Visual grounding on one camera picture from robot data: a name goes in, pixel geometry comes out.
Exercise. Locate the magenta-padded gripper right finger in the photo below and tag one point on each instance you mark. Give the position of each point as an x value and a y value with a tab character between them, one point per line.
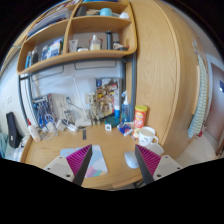
150	161

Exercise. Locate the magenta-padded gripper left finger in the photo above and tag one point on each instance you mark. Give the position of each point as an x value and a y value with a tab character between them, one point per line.
78	160

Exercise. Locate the grey white computer mouse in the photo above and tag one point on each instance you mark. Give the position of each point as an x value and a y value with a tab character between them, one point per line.
130	159

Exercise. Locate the pastel sun print mouse pad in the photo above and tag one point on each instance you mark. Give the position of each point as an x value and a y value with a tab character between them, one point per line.
98	163

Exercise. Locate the clear plastic container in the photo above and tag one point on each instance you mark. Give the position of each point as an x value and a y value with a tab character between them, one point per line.
156	148

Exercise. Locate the white printed mug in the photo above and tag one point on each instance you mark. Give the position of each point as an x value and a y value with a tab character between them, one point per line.
146	136

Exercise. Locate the black ruler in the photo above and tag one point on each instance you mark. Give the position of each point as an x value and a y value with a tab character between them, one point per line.
84	134

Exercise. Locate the white charger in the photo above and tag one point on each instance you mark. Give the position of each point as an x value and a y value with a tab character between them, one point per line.
72	128

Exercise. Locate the white desk lamp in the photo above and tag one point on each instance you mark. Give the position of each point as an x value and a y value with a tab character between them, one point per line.
83	122

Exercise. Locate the white power adapter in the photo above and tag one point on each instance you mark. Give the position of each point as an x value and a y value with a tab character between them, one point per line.
60	124

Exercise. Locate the blue tissue packet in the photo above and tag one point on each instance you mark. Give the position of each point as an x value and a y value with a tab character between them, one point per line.
125	129

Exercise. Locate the small white square clock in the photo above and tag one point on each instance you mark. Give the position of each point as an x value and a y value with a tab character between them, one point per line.
108	127

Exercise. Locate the red chips can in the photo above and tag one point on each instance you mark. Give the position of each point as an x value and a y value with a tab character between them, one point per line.
140	116

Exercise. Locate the beige robot model figure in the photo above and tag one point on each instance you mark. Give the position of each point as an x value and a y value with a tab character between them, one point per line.
94	113

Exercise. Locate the white bottle with red cap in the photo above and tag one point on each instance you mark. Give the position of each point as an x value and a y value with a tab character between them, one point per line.
34	133

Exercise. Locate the teal round tin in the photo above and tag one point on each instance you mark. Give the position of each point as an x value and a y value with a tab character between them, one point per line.
114	120

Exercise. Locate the blue spray bottle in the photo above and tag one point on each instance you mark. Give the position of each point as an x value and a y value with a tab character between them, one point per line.
125	111

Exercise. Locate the white tube with blue cap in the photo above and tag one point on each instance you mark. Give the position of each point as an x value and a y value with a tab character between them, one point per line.
117	109

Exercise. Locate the blue robot print box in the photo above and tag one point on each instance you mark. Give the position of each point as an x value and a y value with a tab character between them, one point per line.
41	110

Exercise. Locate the black pouch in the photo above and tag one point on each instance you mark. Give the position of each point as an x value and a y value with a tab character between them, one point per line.
13	131

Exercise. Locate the colourful model kit box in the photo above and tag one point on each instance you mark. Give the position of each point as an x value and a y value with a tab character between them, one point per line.
109	95

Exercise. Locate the striped hanging cloth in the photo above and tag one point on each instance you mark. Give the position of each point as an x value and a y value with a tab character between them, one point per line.
198	106

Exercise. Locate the wooden shelf unit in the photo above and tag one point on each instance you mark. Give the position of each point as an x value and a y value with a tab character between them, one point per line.
100	23

